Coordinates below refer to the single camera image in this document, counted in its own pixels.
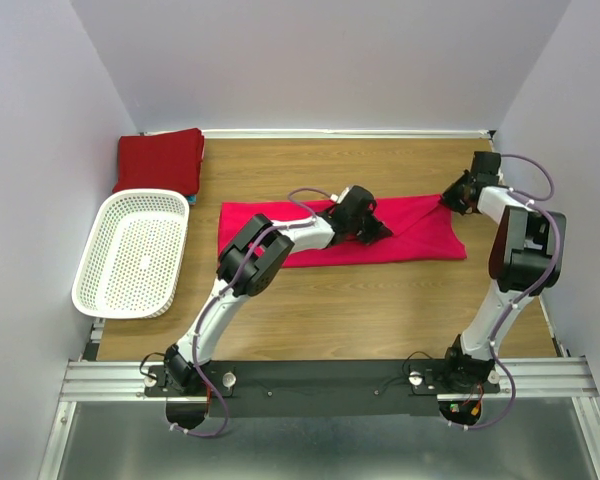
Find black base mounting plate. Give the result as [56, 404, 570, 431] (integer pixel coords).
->
[144, 357, 500, 428]

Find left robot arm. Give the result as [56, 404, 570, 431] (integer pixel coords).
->
[163, 185, 393, 394]

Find pink red t shirt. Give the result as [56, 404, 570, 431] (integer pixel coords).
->
[217, 195, 467, 268]

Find folded dark red shirt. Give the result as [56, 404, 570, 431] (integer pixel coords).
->
[112, 128, 205, 196]

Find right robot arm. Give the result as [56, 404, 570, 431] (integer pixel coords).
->
[440, 151, 566, 386]

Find aluminium frame rail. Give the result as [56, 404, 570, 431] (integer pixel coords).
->
[39, 357, 600, 479]

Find white plastic laundry basket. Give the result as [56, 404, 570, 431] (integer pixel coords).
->
[71, 189, 190, 320]

